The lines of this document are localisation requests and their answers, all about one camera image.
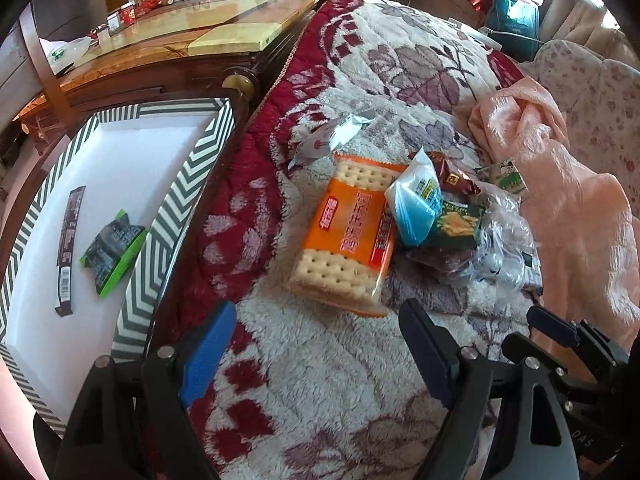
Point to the teal bag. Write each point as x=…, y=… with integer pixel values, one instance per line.
x=512, y=22

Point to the dark snack bar wrapper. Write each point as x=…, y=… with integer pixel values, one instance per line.
x=67, y=240

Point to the wooden table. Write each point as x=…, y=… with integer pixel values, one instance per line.
x=165, y=35

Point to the green white striped box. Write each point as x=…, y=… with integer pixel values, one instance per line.
x=125, y=160

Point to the white jar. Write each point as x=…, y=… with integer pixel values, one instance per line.
x=103, y=33

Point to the floral cushion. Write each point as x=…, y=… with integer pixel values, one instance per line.
x=585, y=95

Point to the clear bag of dates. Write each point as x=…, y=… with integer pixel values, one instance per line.
x=442, y=262

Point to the red cup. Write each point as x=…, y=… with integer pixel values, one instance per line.
x=128, y=16

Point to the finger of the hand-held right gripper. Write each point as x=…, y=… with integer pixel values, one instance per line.
x=550, y=322
x=520, y=345

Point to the white plastic bag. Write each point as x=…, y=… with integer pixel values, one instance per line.
x=65, y=55

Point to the blue white snack packet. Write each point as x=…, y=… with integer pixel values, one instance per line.
x=412, y=205

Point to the pink blanket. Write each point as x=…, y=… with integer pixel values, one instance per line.
x=565, y=200

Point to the orange cracker packet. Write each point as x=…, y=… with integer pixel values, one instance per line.
x=345, y=230

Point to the clear bag of nuts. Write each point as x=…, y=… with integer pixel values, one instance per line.
x=500, y=250

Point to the small green white packet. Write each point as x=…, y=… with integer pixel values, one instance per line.
x=507, y=175

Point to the white silver snack packet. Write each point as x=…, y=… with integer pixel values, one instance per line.
x=325, y=137

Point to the green chip packet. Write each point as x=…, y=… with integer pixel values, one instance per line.
x=457, y=225

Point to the brown snack packet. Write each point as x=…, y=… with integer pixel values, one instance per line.
x=457, y=180

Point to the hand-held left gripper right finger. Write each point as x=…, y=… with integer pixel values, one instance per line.
x=430, y=355

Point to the red white floral blanket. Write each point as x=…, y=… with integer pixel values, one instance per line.
x=310, y=385

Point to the green dark snack packet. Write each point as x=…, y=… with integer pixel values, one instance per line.
x=112, y=255

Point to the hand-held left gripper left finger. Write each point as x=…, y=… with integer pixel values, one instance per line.
x=207, y=355

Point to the wooden chair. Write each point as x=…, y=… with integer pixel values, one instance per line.
x=50, y=85

